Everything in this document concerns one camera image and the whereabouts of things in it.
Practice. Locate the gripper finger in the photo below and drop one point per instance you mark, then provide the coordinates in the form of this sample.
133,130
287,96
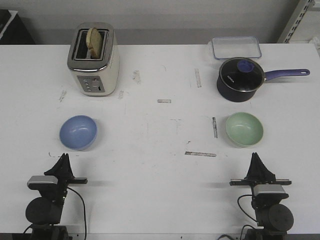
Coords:
253,172
58,169
263,172
67,167

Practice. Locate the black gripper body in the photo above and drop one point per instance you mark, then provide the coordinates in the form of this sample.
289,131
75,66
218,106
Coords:
58,195
262,201

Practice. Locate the blue bowl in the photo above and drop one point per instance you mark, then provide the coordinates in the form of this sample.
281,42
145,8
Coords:
78,132

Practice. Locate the green bowl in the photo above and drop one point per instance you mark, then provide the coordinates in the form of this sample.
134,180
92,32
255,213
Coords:
244,129

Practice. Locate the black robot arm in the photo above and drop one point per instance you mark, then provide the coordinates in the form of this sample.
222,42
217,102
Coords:
45,212
273,219

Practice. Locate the dark blue saucepan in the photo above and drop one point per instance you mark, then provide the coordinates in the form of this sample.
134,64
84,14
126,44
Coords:
238,96

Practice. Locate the glass lid with blue knob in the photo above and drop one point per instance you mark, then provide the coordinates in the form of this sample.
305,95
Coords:
242,74

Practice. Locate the cream and chrome toaster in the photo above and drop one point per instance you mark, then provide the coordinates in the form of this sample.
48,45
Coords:
94,77

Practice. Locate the clear plastic food container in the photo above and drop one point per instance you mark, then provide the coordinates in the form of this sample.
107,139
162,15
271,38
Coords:
226,47

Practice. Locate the slice of toast bread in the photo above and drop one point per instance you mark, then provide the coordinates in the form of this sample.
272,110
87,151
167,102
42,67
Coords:
94,43

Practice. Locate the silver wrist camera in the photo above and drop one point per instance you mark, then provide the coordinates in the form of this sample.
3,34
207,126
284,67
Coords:
42,182
268,189

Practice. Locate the white perforated metal rail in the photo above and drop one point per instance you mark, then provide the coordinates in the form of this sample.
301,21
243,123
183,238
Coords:
295,19

